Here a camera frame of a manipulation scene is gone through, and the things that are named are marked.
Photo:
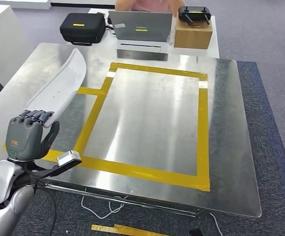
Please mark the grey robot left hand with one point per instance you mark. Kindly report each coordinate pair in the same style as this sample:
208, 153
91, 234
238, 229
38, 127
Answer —
24, 140

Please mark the white plastic panel part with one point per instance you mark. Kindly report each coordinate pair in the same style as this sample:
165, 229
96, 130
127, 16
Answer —
59, 88

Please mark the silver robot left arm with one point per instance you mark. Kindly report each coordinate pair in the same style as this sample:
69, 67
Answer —
0, 179

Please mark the steel workbench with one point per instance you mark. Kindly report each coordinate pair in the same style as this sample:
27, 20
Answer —
145, 123

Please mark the white cabinet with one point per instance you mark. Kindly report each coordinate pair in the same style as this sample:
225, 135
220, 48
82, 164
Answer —
0, 49

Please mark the black carrying case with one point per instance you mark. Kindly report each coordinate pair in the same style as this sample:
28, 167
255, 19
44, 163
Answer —
83, 32

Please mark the yellow floor tape marking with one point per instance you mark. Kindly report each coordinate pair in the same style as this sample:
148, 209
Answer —
123, 229

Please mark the grey laptop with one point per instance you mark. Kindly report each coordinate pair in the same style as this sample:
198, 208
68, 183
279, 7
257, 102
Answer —
152, 22

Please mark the wide yellow tape outline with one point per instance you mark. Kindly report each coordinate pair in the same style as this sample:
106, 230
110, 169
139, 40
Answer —
203, 130

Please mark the brown cardboard box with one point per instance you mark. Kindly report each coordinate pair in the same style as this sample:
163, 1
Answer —
191, 37

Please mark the black remote controller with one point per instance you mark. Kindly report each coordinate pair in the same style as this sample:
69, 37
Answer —
194, 13

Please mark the white table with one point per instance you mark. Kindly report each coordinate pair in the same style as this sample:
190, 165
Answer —
213, 49

